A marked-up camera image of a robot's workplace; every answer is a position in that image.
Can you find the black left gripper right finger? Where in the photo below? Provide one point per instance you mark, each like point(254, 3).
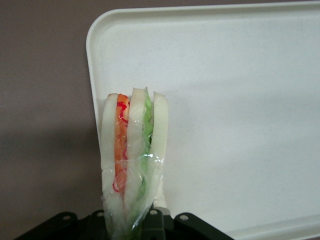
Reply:
point(180, 227)

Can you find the plastic-wrapped sandwich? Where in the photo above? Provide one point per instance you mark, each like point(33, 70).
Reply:
point(135, 150)

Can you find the white rectangular tray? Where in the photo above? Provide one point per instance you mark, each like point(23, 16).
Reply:
point(225, 100)

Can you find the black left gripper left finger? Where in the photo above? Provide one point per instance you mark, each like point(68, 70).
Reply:
point(82, 228)

